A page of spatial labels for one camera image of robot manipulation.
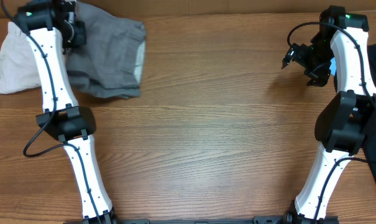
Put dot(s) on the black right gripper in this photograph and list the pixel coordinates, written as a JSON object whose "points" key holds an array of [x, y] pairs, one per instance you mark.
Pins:
{"points": [[321, 73]]}

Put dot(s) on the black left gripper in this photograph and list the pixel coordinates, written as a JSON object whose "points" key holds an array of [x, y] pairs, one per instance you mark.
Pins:
{"points": [[82, 40]]}

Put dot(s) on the grey shorts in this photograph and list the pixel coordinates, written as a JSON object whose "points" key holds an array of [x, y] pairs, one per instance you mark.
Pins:
{"points": [[111, 62]]}

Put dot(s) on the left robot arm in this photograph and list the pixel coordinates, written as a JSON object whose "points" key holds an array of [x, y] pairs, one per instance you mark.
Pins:
{"points": [[52, 29]]}

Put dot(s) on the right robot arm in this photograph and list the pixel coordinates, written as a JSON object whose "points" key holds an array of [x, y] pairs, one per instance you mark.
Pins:
{"points": [[348, 122]]}

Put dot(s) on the light blue cloth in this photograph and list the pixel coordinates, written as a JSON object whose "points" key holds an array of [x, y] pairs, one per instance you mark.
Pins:
{"points": [[333, 67]]}

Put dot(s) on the folded white shorts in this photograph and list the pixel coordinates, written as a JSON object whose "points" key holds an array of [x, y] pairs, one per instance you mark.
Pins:
{"points": [[18, 70]]}

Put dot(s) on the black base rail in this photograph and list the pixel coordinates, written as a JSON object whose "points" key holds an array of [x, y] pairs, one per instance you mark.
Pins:
{"points": [[254, 220]]}

